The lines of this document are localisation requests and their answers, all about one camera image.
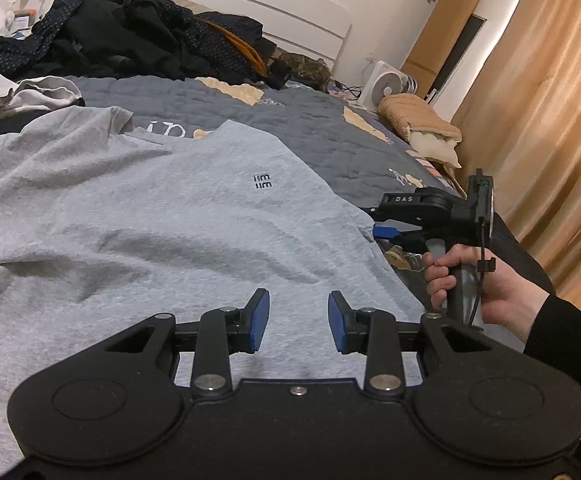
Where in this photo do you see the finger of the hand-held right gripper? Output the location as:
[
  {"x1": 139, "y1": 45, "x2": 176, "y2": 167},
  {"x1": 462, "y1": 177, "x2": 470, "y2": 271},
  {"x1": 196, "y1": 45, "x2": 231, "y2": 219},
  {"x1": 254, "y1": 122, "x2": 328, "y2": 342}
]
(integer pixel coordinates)
[
  {"x1": 359, "y1": 203, "x2": 388, "y2": 223},
  {"x1": 371, "y1": 224, "x2": 424, "y2": 242}
]

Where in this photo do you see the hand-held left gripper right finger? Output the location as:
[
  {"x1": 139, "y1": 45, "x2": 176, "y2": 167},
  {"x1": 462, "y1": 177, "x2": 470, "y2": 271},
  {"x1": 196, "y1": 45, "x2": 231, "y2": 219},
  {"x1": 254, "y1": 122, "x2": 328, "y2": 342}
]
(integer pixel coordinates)
[{"x1": 327, "y1": 290, "x2": 497, "y2": 397}]

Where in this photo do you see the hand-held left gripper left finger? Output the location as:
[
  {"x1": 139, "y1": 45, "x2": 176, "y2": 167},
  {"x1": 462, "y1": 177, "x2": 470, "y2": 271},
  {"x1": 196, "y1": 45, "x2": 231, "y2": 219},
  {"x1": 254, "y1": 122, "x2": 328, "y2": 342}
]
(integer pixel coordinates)
[{"x1": 103, "y1": 287, "x2": 271, "y2": 397}]

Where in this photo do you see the grey t-shirt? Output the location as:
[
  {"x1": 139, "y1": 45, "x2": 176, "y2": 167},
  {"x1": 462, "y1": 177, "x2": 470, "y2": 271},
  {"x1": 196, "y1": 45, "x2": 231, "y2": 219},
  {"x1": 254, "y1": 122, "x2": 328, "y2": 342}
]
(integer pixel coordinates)
[{"x1": 0, "y1": 106, "x2": 429, "y2": 466}]

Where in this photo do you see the person's right forearm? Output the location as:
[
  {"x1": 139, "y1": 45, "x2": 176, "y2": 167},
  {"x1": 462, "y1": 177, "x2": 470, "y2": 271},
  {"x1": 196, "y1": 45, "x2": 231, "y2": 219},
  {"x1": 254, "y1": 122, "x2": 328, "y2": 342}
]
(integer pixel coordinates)
[{"x1": 523, "y1": 294, "x2": 581, "y2": 461}]

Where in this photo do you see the pile of black clothes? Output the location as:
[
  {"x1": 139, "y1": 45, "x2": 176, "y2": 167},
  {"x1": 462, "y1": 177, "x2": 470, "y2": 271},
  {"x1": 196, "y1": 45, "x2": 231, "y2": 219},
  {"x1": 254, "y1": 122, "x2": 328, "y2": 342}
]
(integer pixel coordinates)
[{"x1": 18, "y1": 0, "x2": 271, "y2": 83}]

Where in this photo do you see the person's right hand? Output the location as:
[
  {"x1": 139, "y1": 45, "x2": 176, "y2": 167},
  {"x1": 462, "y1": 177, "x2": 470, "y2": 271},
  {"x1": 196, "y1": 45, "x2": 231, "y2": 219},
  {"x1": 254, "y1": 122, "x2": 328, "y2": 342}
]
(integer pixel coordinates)
[{"x1": 423, "y1": 245, "x2": 552, "y2": 344}]

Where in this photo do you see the tan knitted pillow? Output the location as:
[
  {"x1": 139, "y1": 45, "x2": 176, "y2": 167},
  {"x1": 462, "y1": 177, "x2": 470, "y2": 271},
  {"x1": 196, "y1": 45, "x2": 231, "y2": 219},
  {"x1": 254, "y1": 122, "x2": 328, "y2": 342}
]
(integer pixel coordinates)
[{"x1": 378, "y1": 94, "x2": 464, "y2": 170}]

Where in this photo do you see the grey patterned quilt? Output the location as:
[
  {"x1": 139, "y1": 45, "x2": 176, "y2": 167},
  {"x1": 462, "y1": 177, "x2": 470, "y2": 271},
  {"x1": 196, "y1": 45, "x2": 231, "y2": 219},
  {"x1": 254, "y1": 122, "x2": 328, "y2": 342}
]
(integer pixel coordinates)
[{"x1": 0, "y1": 74, "x2": 476, "y2": 331}]

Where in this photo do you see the white box fan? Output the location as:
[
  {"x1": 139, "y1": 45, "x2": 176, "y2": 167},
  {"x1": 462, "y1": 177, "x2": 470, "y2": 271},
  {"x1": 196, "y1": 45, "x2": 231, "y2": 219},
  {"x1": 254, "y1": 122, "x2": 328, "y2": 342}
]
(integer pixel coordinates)
[{"x1": 359, "y1": 60, "x2": 416, "y2": 110}]

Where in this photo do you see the tabby cat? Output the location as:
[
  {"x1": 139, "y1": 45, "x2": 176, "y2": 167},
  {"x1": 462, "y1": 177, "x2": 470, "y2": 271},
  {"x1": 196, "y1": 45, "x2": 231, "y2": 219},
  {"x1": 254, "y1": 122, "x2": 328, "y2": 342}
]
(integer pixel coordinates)
[{"x1": 275, "y1": 52, "x2": 332, "y2": 94}]

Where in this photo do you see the tan curtain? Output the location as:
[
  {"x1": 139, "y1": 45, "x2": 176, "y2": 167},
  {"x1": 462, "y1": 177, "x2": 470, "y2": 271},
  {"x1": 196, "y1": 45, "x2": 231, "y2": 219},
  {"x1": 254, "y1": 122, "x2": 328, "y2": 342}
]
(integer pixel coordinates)
[{"x1": 451, "y1": 0, "x2": 581, "y2": 331}]

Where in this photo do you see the dark framed board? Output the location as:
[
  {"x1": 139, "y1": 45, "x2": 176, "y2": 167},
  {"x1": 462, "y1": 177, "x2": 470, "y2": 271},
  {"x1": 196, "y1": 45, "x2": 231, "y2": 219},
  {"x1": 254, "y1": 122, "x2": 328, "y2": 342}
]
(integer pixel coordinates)
[{"x1": 428, "y1": 14, "x2": 486, "y2": 106}]

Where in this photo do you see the small black pouch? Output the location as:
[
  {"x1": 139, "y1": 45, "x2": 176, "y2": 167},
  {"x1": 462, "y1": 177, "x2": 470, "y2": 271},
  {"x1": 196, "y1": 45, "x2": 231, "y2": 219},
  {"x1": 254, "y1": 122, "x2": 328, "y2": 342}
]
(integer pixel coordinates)
[{"x1": 269, "y1": 61, "x2": 292, "y2": 89}]

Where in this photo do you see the brown cardboard board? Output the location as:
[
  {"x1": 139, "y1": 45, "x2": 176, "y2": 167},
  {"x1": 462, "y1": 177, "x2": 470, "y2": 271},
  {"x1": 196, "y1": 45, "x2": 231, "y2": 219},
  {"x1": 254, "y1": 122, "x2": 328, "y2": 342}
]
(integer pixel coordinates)
[{"x1": 401, "y1": 0, "x2": 486, "y2": 96}]

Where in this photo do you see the white headboard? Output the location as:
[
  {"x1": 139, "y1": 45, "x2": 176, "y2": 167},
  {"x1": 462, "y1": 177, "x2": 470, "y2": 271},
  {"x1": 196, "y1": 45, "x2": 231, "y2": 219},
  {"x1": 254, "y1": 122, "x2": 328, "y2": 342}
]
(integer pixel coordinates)
[{"x1": 73, "y1": 0, "x2": 351, "y2": 81}]

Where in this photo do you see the white t-shirt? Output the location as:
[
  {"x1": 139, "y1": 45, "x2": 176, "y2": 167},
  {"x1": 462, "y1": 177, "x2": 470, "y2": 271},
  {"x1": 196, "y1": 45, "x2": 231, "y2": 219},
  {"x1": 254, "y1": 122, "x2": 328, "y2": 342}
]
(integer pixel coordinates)
[{"x1": 0, "y1": 66, "x2": 84, "y2": 123}]

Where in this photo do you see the navy dotted garment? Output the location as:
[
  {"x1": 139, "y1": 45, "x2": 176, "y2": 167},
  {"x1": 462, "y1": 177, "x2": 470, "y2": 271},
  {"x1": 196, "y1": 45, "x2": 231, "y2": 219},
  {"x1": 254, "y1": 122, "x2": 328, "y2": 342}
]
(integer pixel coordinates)
[{"x1": 0, "y1": 0, "x2": 86, "y2": 68}]

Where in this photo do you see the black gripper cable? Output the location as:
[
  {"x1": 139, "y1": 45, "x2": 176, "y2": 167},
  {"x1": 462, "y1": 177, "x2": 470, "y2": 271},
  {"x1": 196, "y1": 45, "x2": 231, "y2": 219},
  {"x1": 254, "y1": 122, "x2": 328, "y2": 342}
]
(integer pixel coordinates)
[{"x1": 471, "y1": 169, "x2": 498, "y2": 328}]

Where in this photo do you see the orange strap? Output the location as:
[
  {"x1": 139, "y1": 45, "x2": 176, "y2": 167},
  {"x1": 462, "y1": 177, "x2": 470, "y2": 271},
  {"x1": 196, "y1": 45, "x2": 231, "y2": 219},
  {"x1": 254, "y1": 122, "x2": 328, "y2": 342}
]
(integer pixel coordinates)
[{"x1": 195, "y1": 17, "x2": 268, "y2": 78}]

